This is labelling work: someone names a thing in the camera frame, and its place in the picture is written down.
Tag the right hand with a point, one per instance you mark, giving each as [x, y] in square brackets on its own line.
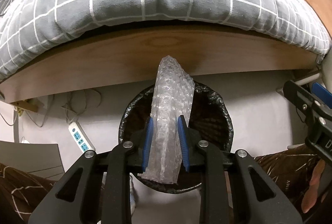
[310, 197]

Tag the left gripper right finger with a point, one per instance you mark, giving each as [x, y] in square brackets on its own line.
[182, 133]

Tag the white power strip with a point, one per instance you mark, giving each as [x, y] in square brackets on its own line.
[80, 137]

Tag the grey checked bed sheet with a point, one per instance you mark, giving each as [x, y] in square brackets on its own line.
[31, 27]

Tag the wooden bed frame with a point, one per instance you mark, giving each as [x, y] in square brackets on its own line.
[132, 53]

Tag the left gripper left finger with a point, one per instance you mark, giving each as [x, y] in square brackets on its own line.
[149, 130]

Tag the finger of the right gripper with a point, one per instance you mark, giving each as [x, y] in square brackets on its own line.
[321, 92]
[304, 101]

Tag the bubble wrap piece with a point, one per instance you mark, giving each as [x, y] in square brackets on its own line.
[173, 96]

